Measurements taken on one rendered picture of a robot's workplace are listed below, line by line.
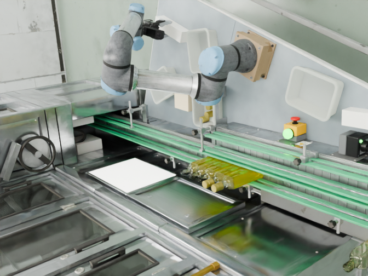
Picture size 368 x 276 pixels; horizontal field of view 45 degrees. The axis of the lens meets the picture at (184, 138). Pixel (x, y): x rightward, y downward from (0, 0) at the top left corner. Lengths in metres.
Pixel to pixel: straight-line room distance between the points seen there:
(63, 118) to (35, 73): 2.90
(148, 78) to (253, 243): 0.80
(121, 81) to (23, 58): 3.68
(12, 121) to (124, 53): 0.96
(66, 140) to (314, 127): 1.46
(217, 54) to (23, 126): 1.25
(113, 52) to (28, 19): 3.72
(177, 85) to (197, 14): 0.58
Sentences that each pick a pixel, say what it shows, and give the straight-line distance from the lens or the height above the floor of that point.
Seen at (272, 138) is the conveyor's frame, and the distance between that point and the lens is 2.00.
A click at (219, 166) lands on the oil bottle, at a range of 2.03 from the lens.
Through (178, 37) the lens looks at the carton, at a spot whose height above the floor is 0.81.
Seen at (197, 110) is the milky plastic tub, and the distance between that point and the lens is 2.38.
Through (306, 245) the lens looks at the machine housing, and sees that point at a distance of 1.80.
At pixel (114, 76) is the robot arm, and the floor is 1.39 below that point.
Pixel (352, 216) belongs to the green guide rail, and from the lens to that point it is 1.78.
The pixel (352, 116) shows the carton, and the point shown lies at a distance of 1.79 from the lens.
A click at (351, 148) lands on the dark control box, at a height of 0.84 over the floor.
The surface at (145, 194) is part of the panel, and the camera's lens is 2.17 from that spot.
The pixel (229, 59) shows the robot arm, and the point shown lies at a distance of 1.89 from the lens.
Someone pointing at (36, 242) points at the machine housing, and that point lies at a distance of 2.00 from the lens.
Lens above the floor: 2.31
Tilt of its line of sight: 36 degrees down
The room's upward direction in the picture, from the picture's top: 107 degrees counter-clockwise
